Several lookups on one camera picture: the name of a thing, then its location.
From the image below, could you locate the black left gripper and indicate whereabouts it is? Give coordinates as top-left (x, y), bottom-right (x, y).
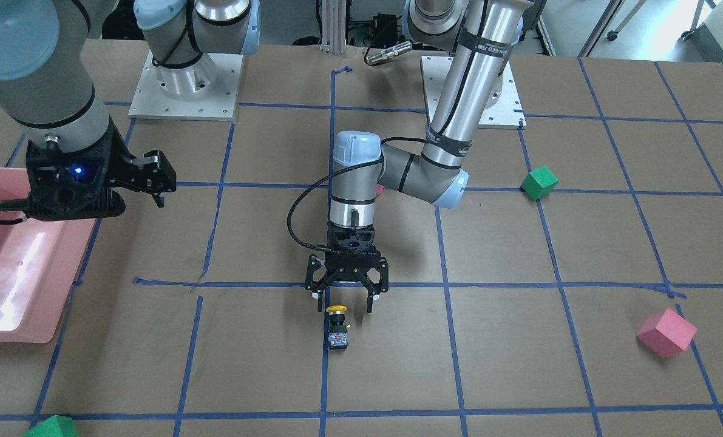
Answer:
top-left (305, 223), bottom-right (389, 314)

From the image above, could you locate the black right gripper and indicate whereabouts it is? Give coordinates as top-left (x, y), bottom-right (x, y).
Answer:
top-left (24, 137), bottom-right (177, 222)

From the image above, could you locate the yellow push button switch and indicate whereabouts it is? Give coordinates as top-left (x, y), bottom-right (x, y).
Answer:
top-left (325, 305), bottom-right (349, 350)

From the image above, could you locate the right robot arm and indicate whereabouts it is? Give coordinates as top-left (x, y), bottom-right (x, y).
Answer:
top-left (0, 1), bottom-right (260, 226)

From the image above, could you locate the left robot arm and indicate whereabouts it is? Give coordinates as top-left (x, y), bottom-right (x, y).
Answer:
top-left (302, 1), bottom-right (533, 311)

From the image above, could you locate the pink plastic bin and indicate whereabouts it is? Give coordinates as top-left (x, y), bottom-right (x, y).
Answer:
top-left (0, 166), bottom-right (98, 344)

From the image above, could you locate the green cube centre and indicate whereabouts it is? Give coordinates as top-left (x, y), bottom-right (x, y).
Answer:
top-left (520, 166), bottom-right (559, 201)

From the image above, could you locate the green cube far corner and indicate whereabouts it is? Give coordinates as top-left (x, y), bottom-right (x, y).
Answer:
top-left (23, 415), bottom-right (80, 437)

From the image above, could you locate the pink cube near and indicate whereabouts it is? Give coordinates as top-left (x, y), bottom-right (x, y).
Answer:
top-left (636, 308), bottom-right (698, 359)

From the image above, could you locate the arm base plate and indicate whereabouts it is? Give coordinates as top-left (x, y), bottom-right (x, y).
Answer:
top-left (421, 56), bottom-right (526, 129)
top-left (129, 53), bottom-right (245, 121)

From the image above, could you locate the aluminium frame post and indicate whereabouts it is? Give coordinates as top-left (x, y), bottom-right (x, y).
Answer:
top-left (319, 0), bottom-right (349, 57)

